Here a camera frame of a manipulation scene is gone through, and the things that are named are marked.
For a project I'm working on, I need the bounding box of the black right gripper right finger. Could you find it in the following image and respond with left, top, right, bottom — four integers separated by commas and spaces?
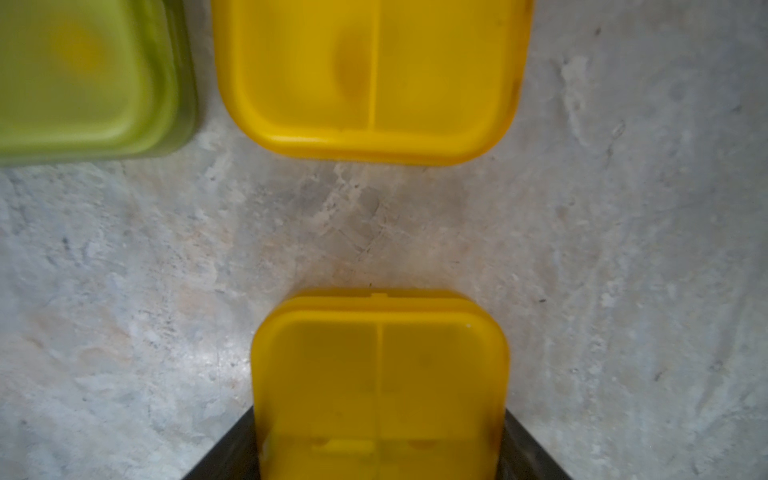
496, 410, 572, 480

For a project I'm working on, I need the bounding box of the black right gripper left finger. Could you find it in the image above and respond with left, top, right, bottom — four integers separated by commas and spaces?
183, 408, 261, 480

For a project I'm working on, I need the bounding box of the yellow pillbox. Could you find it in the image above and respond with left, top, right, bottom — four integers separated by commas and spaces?
250, 289, 510, 479
211, 0, 534, 166

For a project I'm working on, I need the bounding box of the green pillbox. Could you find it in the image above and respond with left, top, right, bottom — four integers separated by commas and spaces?
1, 1, 199, 167

